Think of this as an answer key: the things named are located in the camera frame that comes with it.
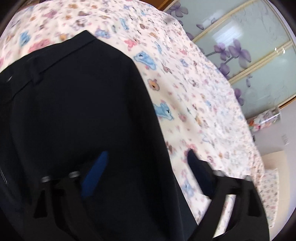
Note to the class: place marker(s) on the clear container of plush toys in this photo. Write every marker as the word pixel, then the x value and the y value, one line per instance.
pixel 263 120

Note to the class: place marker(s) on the black pants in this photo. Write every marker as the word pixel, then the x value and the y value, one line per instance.
pixel 61 107

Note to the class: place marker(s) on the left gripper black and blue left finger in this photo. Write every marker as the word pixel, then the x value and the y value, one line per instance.
pixel 69 191

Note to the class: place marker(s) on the floral glass sliding wardrobe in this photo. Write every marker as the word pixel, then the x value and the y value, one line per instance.
pixel 250 43

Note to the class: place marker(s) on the floral print pillow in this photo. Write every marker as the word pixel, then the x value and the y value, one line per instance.
pixel 269 193

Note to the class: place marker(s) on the floral print bed sheet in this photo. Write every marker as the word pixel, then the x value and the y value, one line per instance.
pixel 195 104

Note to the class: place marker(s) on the cream headboard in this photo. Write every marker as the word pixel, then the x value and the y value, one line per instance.
pixel 277 160

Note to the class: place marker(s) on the white wall socket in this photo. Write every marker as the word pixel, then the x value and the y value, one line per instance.
pixel 285 139

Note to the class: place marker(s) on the brown wooden door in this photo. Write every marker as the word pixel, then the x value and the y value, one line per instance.
pixel 159 4

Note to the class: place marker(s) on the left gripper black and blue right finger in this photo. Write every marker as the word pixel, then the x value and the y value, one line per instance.
pixel 247 218

